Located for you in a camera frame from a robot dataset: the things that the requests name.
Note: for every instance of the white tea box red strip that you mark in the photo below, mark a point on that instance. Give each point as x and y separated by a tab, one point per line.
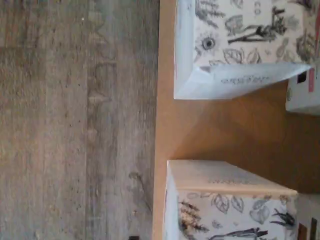
237	37
305	100

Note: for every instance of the white floral tea box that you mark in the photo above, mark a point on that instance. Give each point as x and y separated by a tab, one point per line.
310	208

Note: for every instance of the white tea box green strip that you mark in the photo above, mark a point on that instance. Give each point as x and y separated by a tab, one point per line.
225	217

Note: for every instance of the wooden shelf board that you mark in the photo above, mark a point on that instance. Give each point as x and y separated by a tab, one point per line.
225	130

